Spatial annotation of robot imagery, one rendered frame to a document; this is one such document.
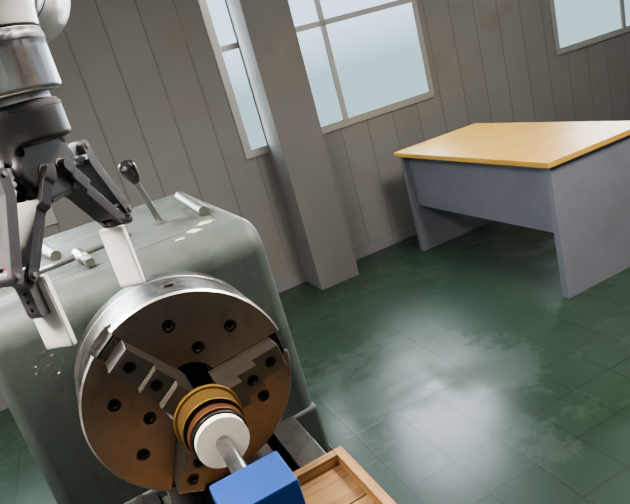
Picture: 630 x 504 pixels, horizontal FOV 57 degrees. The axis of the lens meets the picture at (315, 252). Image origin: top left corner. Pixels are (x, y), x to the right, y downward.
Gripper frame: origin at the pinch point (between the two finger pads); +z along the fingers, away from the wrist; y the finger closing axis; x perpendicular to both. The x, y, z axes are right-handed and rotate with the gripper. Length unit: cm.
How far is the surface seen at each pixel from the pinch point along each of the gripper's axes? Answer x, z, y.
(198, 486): -7.0, 35.8, -13.7
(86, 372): -15.7, 14.1, -12.2
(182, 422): -2.1, 21.3, -8.9
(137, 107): -145, -16, -287
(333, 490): 10.8, 43.1, -19.4
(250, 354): 2.9, 20.8, -23.5
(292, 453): 1, 45, -31
